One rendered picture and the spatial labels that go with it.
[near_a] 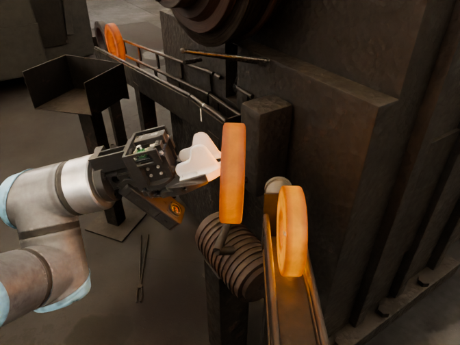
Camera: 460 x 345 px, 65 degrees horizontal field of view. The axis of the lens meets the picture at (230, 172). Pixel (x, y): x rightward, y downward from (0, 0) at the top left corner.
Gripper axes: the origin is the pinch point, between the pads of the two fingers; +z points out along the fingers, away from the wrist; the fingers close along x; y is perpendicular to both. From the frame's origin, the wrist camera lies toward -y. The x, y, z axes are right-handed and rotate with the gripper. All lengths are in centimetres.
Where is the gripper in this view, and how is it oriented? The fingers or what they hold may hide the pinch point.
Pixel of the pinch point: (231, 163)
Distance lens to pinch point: 54.2
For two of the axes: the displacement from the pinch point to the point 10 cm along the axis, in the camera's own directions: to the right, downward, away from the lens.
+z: 9.6, -2.1, -1.8
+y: -2.8, -7.9, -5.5
